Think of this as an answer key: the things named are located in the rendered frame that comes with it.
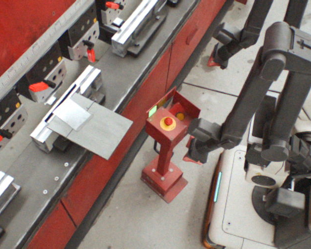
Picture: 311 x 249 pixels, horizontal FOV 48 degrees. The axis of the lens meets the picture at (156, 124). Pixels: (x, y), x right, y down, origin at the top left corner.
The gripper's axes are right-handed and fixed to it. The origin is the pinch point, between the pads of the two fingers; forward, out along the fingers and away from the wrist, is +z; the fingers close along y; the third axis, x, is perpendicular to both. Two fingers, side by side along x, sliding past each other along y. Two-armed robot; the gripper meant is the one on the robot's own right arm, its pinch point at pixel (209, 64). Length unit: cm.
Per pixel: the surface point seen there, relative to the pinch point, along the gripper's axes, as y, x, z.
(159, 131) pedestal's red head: 25.1, -1.8, 26.1
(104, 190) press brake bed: 36, 7, 103
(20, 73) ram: 51, -61, -9
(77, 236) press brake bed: 67, 2, 106
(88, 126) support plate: 43, -34, 17
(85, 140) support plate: 49, -33, 16
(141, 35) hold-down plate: -15.2, -26.2, 23.6
